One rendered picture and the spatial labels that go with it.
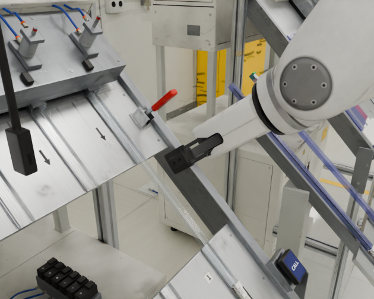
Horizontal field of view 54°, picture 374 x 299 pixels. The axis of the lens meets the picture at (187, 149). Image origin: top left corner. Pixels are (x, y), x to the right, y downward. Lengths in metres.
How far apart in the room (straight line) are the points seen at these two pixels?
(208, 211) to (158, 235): 1.36
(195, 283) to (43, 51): 0.43
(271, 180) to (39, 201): 1.14
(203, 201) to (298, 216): 0.30
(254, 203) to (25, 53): 1.25
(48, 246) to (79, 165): 0.51
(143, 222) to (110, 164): 1.55
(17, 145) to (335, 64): 0.29
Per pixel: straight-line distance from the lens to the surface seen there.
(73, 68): 0.62
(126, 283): 0.91
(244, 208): 1.67
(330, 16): 0.32
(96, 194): 0.96
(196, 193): 0.70
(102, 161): 0.60
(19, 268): 1.02
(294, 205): 0.91
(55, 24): 0.67
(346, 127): 1.37
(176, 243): 1.99
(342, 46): 0.32
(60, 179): 0.56
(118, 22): 2.95
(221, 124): 0.45
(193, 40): 1.54
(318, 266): 1.97
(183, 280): 0.59
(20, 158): 0.38
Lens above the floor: 1.25
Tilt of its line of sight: 25 degrees down
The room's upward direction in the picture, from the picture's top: straight up
